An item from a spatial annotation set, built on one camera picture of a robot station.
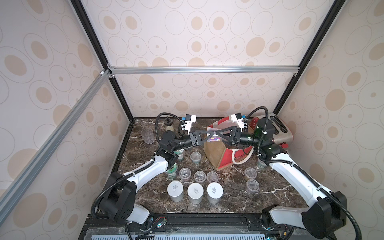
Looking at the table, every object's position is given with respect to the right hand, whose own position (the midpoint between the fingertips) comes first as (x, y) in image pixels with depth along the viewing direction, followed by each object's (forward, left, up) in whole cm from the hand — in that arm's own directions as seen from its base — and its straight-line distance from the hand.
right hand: (223, 135), depth 67 cm
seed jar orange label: (-8, +10, -28) cm, 30 cm away
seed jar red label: (-3, -19, -29) cm, 34 cm away
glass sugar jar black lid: (+28, +34, -22) cm, 49 cm away
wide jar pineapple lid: (+6, +23, -26) cm, 35 cm away
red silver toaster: (+16, -38, -17) cm, 45 cm away
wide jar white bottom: (-17, +12, -24) cm, 32 cm away
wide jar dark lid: (-17, +3, -24) cm, 30 cm away
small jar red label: (-7, +19, -27) cm, 33 cm away
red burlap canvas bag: (-1, -1, -15) cm, 15 cm away
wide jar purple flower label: (-7, +26, -25) cm, 37 cm away
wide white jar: (-17, +22, -25) cm, 37 cm away
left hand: (-4, +4, +3) cm, 6 cm away
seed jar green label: (+5, +13, -28) cm, 31 cm away
